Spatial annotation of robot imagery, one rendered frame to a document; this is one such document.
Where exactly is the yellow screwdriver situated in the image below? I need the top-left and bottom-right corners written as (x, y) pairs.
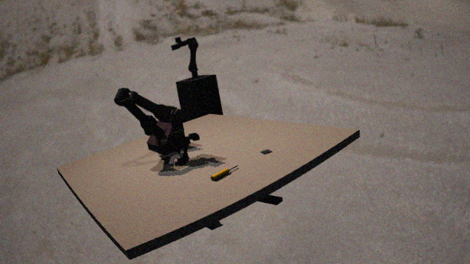
top-left (211, 165), bottom-right (238, 181)

